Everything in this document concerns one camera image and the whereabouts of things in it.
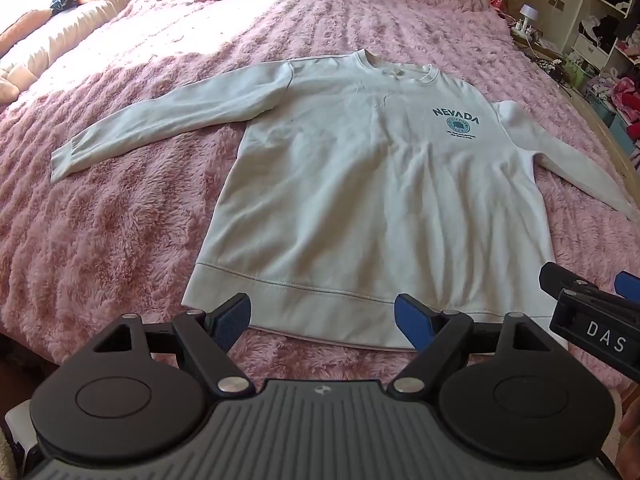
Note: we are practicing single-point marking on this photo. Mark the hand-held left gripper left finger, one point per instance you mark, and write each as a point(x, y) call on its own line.
point(231, 321)

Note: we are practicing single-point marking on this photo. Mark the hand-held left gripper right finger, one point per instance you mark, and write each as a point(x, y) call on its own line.
point(411, 316)

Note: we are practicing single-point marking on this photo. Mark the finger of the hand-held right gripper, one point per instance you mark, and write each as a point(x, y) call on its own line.
point(565, 276)
point(629, 287)

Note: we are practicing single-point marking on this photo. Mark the white printed sweatshirt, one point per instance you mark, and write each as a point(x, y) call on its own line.
point(360, 200)

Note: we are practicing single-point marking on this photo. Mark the pile of pink clothes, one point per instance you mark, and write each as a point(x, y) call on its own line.
point(622, 97)

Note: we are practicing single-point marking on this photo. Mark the pink fuzzy blanket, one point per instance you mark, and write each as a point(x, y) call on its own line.
point(125, 220)

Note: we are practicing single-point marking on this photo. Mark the green storage box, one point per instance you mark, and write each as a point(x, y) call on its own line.
point(577, 71)

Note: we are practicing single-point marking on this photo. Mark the white power strip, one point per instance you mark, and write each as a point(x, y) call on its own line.
point(526, 31)

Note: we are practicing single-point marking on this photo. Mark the small white table lamp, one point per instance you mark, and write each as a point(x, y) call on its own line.
point(527, 14)

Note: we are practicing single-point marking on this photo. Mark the white open shelf unit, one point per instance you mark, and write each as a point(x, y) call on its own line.
point(600, 10)

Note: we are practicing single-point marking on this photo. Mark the cream long pillow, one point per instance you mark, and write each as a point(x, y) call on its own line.
point(65, 35)

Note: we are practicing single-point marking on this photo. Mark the peach pillow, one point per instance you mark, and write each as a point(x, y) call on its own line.
point(20, 32)

